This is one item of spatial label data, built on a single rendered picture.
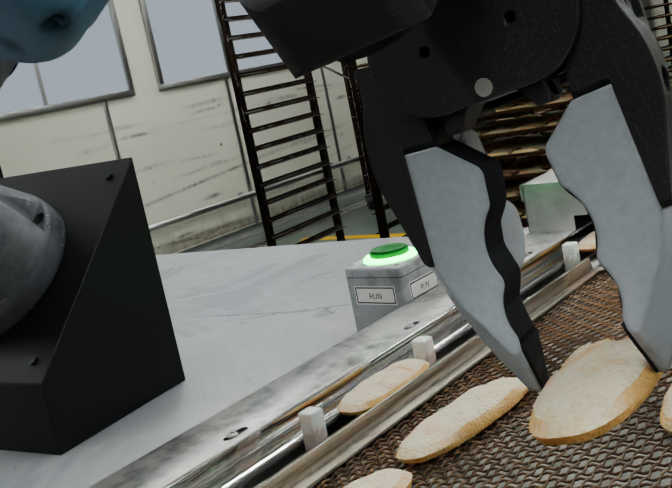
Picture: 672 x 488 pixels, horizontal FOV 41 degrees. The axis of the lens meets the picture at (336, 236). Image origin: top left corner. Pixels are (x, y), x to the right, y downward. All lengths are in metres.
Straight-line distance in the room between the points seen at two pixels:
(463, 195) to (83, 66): 5.69
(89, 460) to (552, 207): 0.57
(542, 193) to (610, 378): 0.76
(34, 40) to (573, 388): 0.21
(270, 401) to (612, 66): 0.46
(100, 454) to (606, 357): 0.55
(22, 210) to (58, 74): 4.98
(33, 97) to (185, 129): 1.18
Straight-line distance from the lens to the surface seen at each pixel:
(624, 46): 0.28
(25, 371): 0.82
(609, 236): 0.29
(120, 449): 0.79
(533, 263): 0.95
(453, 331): 0.79
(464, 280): 0.31
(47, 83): 5.79
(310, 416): 0.62
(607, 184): 0.28
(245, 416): 0.67
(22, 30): 0.33
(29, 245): 0.85
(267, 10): 0.23
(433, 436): 0.46
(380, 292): 0.88
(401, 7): 0.22
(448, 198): 0.30
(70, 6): 0.32
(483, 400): 0.48
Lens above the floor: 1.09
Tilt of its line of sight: 10 degrees down
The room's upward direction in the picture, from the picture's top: 11 degrees counter-clockwise
